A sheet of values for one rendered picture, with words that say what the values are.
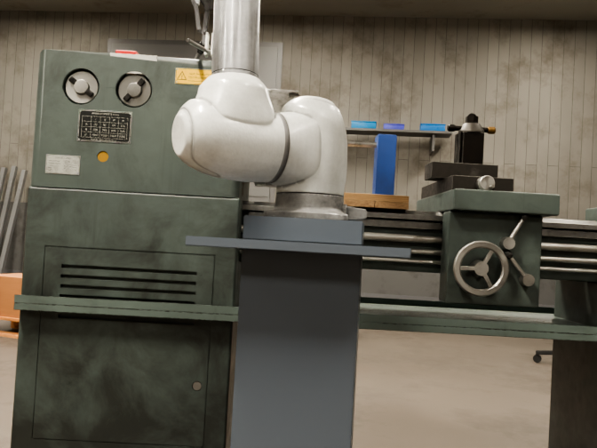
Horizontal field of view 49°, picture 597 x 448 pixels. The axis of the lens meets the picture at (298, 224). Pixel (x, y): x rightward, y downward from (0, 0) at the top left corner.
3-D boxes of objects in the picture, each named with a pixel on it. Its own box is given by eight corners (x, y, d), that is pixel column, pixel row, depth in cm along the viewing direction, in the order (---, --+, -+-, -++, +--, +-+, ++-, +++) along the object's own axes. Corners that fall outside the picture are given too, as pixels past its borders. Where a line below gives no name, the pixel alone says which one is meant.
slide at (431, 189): (451, 190, 188) (452, 174, 188) (420, 199, 231) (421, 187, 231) (513, 194, 188) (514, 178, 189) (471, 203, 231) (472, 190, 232)
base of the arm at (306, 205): (366, 221, 137) (367, 195, 137) (262, 216, 139) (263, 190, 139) (366, 224, 155) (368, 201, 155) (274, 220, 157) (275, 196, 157)
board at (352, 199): (307, 204, 192) (308, 189, 192) (304, 209, 228) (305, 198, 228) (408, 209, 193) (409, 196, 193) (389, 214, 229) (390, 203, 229)
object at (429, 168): (431, 177, 198) (432, 160, 198) (424, 180, 208) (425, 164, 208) (497, 181, 199) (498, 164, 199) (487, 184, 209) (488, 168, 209)
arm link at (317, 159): (359, 196, 144) (364, 99, 145) (288, 189, 135) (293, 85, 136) (321, 199, 158) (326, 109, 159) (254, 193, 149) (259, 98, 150)
